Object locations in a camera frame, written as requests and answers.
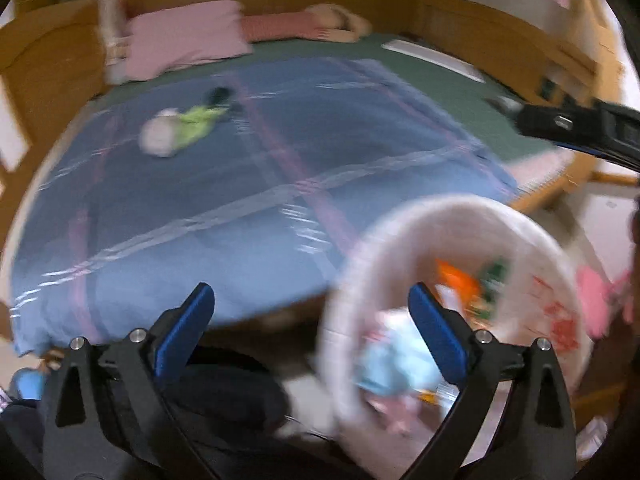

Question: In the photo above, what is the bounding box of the beige hanging cloth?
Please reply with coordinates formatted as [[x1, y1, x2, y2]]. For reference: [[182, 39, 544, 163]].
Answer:
[[85, 0, 137, 87]]

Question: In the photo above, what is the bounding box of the black wrapper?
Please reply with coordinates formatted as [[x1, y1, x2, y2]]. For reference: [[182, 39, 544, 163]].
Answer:
[[206, 86, 237, 109]]

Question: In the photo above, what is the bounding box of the light blue packet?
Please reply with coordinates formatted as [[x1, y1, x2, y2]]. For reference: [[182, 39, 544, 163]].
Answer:
[[356, 309, 452, 397]]

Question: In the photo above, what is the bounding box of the light green wrapper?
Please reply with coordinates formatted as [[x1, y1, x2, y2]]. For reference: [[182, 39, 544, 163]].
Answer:
[[170, 104, 232, 150]]

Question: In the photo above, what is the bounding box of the striped plush toy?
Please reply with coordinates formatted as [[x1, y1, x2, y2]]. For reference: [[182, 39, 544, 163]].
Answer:
[[241, 3, 372, 44]]

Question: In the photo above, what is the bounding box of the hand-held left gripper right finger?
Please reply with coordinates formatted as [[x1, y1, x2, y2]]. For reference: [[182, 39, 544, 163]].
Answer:
[[400, 281, 579, 480]]

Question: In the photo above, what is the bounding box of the pink pillow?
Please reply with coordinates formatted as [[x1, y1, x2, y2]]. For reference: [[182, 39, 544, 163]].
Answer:
[[122, 0, 253, 82]]

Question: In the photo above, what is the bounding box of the pink cloth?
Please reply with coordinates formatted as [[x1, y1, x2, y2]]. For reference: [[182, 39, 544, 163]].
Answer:
[[575, 265, 634, 339]]

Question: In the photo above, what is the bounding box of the blue round object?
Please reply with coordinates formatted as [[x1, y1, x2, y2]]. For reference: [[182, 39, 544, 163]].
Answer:
[[9, 366, 44, 402]]

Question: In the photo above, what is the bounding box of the white trash bin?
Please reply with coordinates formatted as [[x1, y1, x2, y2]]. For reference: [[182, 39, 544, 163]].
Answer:
[[319, 194, 597, 480]]

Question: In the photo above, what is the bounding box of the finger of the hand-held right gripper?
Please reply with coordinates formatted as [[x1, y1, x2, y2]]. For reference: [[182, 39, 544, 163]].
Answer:
[[487, 95, 608, 155]]

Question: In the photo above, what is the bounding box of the dark green wrapper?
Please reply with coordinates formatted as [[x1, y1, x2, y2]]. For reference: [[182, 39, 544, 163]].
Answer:
[[476, 256, 512, 319]]

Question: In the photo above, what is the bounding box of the orange packet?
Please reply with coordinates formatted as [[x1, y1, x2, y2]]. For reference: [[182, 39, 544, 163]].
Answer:
[[434, 259, 484, 307]]

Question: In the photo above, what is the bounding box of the white flat box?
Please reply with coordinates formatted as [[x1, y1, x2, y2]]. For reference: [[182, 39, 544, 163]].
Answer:
[[381, 38, 487, 84]]

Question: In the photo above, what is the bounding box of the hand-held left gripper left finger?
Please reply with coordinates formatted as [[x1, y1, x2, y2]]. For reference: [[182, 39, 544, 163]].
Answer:
[[40, 281, 223, 480]]

